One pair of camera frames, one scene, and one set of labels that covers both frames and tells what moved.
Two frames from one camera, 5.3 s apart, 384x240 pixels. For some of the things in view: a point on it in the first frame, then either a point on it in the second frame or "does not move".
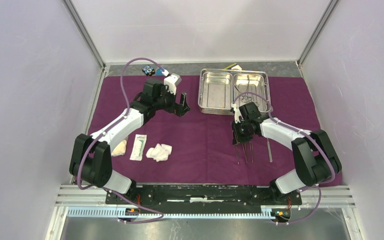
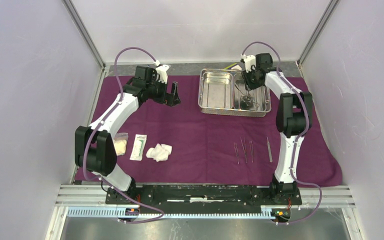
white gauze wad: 160,152 does not move
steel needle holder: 245,151 does not move
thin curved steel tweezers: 251,150 does not move
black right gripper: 237,138 to 248,85
